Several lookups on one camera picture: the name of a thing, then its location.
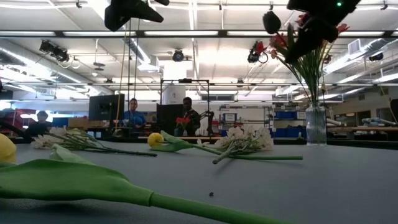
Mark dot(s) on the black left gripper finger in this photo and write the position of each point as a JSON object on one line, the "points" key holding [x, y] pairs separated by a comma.
{"points": [[144, 7], [140, 19]]}

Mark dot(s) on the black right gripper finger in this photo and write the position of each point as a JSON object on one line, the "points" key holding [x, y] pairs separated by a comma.
{"points": [[295, 49], [303, 52]]}

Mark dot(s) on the red flower bunch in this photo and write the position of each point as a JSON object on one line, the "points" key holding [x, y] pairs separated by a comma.
{"points": [[342, 28], [277, 40]]}

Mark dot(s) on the white flower bunch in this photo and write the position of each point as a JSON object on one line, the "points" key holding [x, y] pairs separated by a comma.
{"points": [[248, 138], [46, 140]]}

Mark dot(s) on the yellow tulip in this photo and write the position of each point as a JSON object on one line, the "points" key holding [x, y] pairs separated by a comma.
{"points": [[155, 139], [77, 183]]}

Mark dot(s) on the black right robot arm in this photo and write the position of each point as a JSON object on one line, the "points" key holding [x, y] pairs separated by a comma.
{"points": [[326, 9]]}

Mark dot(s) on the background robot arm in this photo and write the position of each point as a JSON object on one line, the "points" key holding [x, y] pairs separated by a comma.
{"points": [[211, 119]]}

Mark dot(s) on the clear glass vase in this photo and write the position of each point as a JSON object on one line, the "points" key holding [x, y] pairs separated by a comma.
{"points": [[315, 127]]}

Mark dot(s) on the background red flowers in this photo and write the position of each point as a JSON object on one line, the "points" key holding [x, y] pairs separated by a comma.
{"points": [[183, 120]]}

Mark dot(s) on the blue storage bin shelf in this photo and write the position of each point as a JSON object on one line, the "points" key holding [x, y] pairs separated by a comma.
{"points": [[284, 132]]}

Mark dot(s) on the white tank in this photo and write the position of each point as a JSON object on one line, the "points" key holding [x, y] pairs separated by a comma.
{"points": [[174, 95]]}

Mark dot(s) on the wooden background bench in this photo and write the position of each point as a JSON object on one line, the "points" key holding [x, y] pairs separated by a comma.
{"points": [[357, 128]]}

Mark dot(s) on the black background monitor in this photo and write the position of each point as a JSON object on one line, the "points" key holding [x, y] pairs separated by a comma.
{"points": [[105, 107]]}

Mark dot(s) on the person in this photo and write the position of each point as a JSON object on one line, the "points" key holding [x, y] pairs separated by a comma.
{"points": [[38, 127], [133, 118], [190, 118]]}

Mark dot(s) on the dark background panel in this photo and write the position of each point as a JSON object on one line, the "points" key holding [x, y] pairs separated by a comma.
{"points": [[168, 119]]}

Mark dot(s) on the loose white blossom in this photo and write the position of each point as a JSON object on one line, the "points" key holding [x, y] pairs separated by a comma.
{"points": [[203, 143]]}

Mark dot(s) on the blue table mat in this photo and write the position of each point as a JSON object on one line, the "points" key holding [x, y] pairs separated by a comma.
{"points": [[311, 186]]}

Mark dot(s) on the overhead frame light bar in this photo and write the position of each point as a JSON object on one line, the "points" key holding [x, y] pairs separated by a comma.
{"points": [[180, 33]]}

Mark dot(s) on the black ceiling camera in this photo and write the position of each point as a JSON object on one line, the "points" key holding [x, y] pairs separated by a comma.
{"points": [[376, 56], [252, 57], [54, 51], [178, 56]]}

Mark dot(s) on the background black rig frame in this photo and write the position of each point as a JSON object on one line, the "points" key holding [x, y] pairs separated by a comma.
{"points": [[185, 80]]}

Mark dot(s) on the blue wall sign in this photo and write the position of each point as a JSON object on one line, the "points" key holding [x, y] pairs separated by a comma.
{"points": [[229, 117]]}

